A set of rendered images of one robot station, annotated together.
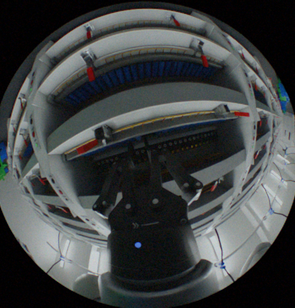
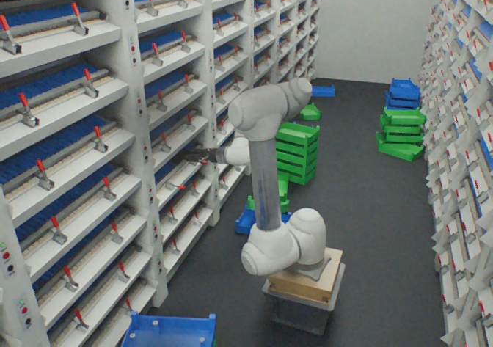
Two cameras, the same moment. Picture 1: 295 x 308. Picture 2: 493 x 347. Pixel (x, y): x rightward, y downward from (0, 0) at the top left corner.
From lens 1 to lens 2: 2.14 m
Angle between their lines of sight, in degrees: 83
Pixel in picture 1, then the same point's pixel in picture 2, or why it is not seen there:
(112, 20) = (190, 231)
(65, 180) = (207, 137)
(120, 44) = (188, 202)
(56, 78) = (202, 186)
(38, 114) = (210, 170)
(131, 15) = (185, 238)
